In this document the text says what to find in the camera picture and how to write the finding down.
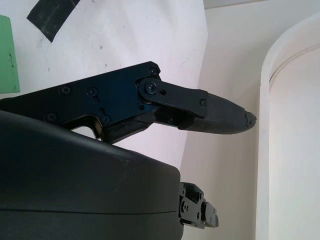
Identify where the green wooden block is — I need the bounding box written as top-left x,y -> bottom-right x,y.
0,14 -> 21,94

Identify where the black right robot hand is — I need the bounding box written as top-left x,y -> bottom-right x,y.
0,60 -> 258,240

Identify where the black tape mark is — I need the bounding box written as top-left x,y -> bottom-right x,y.
26,0 -> 86,43

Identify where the white round container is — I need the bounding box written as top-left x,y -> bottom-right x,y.
258,11 -> 320,240

